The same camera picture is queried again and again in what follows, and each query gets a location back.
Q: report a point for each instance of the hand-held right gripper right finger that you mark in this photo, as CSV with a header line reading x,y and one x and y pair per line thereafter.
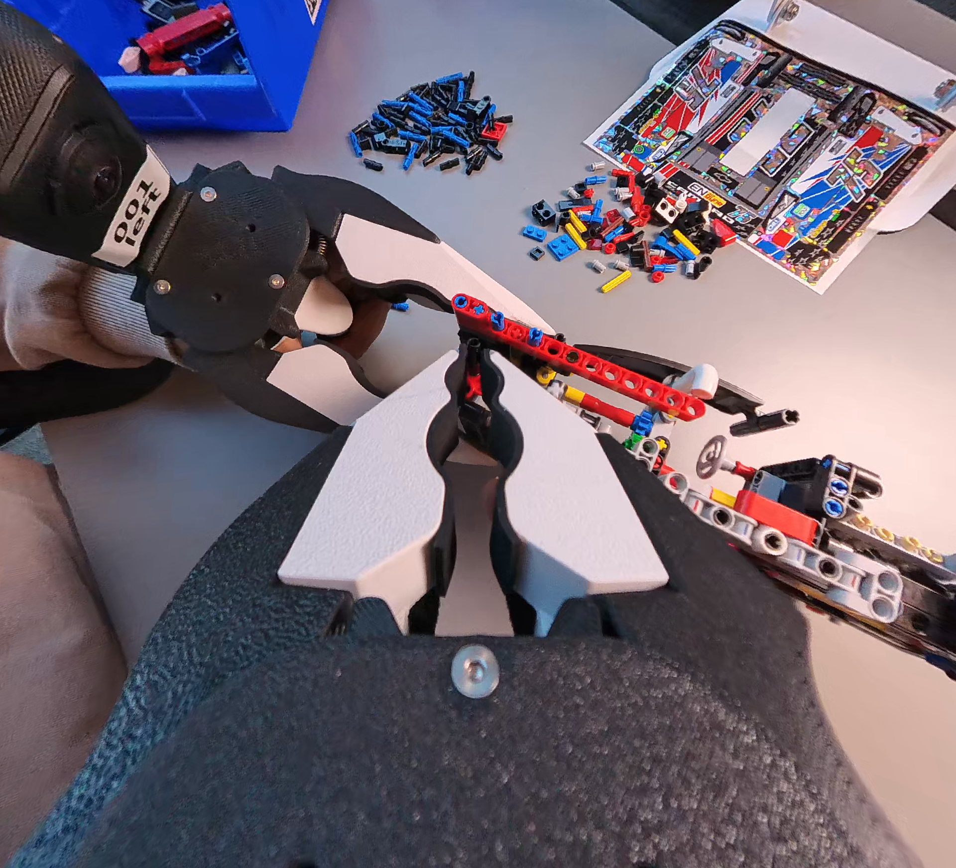
x,y
582,509

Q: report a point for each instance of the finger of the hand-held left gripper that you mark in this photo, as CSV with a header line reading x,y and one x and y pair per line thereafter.
x,y
418,259
321,386

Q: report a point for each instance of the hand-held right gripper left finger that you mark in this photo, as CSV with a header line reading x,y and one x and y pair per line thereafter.
x,y
366,509

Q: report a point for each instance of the black lego pin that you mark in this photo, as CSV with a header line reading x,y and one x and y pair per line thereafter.
x,y
473,359

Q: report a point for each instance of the lego car model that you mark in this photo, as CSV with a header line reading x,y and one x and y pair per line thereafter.
x,y
784,509

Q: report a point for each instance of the person's left forearm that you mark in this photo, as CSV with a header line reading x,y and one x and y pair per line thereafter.
x,y
60,308

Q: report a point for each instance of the pile of black blue pins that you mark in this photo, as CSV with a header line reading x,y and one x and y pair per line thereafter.
x,y
433,125

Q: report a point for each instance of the blue bin with tag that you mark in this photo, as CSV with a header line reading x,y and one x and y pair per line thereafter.
x,y
276,62

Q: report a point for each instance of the black chair armrest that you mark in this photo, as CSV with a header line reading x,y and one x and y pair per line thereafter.
x,y
75,394

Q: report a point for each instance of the pile of mixed coloured pieces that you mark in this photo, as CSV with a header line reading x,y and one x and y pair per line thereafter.
x,y
642,226

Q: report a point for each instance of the holographic sticker sheet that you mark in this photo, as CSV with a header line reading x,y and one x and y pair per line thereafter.
x,y
784,136

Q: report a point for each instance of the white metal book stand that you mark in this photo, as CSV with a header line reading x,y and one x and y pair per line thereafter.
x,y
836,32

